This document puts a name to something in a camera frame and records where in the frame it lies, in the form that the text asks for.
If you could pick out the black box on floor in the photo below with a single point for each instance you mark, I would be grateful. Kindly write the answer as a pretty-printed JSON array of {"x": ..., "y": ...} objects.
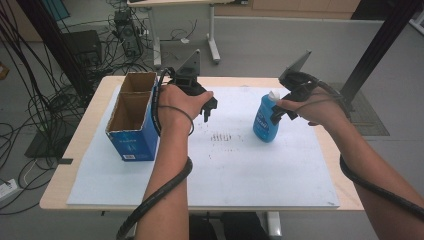
[{"x": 83, "y": 46}]

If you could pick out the blue bottle with white cap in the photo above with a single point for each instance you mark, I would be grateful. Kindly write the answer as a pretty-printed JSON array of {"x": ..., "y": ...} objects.
[{"x": 263, "y": 125}]

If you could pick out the white office desk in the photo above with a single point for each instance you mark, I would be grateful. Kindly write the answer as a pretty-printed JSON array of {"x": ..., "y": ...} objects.
[{"x": 186, "y": 3}]

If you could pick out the black computer tower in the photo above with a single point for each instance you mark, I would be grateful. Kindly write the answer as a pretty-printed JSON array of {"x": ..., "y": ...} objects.
[{"x": 128, "y": 33}]

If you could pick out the person's right hand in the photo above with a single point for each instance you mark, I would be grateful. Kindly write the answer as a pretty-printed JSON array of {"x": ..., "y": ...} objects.
[{"x": 320, "y": 108}]

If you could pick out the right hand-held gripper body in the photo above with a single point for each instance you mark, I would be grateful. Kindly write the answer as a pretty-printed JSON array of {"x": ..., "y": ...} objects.
[{"x": 296, "y": 85}]

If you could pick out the black floor plate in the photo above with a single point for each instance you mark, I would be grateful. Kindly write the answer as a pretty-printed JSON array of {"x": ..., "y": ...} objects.
[{"x": 43, "y": 146}]

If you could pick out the blue cardboard box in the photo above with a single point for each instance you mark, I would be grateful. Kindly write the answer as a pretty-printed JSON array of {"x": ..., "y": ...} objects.
[{"x": 133, "y": 143}]

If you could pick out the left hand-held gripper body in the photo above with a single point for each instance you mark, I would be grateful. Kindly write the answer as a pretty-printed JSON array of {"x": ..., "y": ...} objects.
[{"x": 186, "y": 78}]

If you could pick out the white table leg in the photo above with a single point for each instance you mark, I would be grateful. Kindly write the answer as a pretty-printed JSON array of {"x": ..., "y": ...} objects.
[{"x": 274, "y": 225}]

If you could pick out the black metal stand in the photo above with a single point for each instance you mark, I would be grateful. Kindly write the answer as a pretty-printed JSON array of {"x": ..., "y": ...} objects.
[{"x": 60, "y": 50}]

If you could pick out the white table mat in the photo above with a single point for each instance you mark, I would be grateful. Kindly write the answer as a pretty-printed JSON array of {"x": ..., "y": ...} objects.
[{"x": 240, "y": 166}]

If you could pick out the white power strip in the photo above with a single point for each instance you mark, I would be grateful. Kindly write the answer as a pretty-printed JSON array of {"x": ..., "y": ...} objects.
[{"x": 7, "y": 190}]

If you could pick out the black metal post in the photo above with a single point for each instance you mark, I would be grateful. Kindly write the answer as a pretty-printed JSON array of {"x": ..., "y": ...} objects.
[{"x": 376, "y": 50}]

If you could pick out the person's left hand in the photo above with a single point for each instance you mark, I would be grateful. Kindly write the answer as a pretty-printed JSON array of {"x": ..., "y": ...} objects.
[{"x": 176, "y": 106}]

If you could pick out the person's legs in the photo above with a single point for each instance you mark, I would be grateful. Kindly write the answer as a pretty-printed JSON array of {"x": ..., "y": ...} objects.
[{"x": 230, "y": 228}]

